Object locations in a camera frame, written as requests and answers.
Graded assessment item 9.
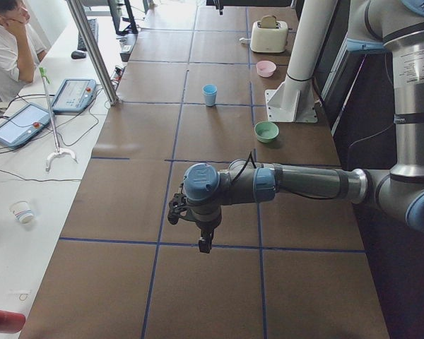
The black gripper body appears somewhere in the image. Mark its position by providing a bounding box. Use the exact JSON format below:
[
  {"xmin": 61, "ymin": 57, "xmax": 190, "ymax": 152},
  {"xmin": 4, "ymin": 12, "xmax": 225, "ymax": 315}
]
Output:
[{"xmin": 192, "ymin": 206, "xmax": 222, "ymax": 232}]

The light blue cup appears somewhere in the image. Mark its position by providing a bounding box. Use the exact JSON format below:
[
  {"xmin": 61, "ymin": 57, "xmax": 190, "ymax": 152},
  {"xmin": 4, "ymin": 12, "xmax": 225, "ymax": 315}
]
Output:
[
  {"xmin": 204, "ymin": 93, "xmax": 216, "ymax": 107},
  {"xmin": 202, "ymin": 84, "xmax": 218, "ymax": 101}
]

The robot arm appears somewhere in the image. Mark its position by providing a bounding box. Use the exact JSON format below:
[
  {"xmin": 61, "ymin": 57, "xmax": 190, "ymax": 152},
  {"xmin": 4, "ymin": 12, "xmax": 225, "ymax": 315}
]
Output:
[{"xmin": 167, "ymin": 1, "xmax": 424, "ymax": 253}]

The bread slice in toaster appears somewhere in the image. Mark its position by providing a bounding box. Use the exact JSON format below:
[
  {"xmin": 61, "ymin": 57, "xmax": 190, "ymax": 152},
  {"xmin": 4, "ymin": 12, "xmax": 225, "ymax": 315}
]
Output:
[{"xmin": 260, "ymin": 16, "xmax": 277, "ymax": 29}]

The cream toaster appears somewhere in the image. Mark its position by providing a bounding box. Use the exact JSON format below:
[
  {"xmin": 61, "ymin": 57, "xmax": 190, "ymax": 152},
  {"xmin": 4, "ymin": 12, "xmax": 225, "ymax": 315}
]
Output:
[{"xmin": 250, "ymin": 20, "xmax": 288, "ymax": 53}]

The pink bowl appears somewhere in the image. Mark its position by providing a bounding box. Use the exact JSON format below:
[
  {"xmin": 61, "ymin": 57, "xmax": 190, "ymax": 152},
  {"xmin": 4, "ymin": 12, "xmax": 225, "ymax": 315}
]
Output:
[{"xmin": 256, "ymin": 60, "xmax": 277, "ymax": 78}]

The black monitor stand far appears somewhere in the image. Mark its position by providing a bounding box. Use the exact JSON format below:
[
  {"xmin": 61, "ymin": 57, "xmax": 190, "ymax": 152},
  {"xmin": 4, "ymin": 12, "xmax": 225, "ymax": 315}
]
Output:
[{"xmin": 107, "ymin": 0, "xmax": 139, "ymax": 36}]

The green bowl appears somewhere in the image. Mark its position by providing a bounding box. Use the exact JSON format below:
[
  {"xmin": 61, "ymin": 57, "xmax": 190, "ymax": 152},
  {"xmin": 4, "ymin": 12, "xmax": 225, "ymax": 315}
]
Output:
[{"xmin": 254, "ymin": 121, "xmax": 279, "ymax": 143}]

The black keyboard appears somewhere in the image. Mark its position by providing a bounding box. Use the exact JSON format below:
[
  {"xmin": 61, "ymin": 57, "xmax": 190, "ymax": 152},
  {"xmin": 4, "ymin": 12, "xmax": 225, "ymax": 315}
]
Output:
[{"xmin": 76, "ymin": 18, "xmax": 100, "ymax": 52}]

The black computer mouse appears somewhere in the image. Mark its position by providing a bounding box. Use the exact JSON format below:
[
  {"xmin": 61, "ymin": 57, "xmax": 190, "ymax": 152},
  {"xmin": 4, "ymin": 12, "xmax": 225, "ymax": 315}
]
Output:
[{"xmin": 71, "ymin": 50, "xmax": 86, "ymax": 60}]

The white metal stand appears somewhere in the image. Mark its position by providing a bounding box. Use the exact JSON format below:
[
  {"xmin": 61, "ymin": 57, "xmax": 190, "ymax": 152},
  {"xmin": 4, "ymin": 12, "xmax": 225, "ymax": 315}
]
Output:
[{"xmin": 39, "ymin": 67, "xmax": 78, "ymax": 172}]

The far teach pendant tablet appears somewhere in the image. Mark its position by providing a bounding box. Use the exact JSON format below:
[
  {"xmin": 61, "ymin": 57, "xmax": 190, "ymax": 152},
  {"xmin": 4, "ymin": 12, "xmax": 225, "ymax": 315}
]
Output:
[{"xmin": 52, "ymin": 78, "xmax": 97, "ymax": 114}]

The teach pendant tablet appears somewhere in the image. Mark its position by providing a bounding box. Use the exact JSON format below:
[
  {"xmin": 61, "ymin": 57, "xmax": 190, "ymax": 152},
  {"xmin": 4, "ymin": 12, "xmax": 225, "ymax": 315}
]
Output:
[
  {"xmin": 0, "ymin": 103, "xmax": 50, "ymax": 148},
  {"xmin": 52, "ymin": 78, "xmax": 97, "ymax": 114}
]

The paper cup with stripes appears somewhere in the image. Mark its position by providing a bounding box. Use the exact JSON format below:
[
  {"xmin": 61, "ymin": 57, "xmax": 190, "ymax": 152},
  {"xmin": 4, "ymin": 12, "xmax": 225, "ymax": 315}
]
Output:
[{"xmin": 9, "ymin": 201, "xmax": 35, "ymax": 224}]

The near teach pendant tablet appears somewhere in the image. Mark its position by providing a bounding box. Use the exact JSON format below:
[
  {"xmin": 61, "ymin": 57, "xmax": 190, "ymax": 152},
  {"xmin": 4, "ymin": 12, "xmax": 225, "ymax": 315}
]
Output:
[{"xmin": 0, "ymin": 103, "xmax": 50, "ymax": 148}]

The seated man white shirt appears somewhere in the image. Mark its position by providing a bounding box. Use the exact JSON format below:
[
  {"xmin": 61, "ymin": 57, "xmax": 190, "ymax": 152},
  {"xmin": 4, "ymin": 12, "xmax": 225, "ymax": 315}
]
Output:
[{"xmin": 0, "ymin": 0, "xmax": 47, "ymax": 102}]

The red cylinder object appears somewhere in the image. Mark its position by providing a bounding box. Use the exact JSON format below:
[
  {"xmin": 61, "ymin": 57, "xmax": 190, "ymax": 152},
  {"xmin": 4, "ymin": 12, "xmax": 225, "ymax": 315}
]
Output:
[{"xmin": 0, "ymin": 310, "xmax": 26, "ymax": 334}]

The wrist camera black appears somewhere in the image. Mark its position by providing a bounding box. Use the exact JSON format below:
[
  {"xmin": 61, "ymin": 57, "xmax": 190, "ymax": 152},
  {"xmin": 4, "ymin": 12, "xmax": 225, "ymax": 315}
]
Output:
[{"xmin": 167, "ymin": 193, "xmax": 187, "ymax": 225}]

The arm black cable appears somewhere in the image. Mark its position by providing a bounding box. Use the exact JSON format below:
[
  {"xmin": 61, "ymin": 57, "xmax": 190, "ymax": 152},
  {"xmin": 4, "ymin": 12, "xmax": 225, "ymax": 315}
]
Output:
[{"xmin": 229, "ymin": 151, "xmax": 343, "ymax": 199}]

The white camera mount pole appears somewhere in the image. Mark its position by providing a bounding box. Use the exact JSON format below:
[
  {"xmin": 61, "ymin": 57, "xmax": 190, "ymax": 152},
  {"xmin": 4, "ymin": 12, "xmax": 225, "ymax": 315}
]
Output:
[{"xmin": 265, "ymin": 0, "xmax": 338, "ymax": 123}]

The aluminium frame post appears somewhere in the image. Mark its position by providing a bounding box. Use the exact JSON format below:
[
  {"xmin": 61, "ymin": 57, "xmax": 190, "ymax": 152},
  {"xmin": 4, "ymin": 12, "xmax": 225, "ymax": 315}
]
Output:
[{"xmin": 66, "ymin": 0, "xmax": 119, "ymax": 106}]

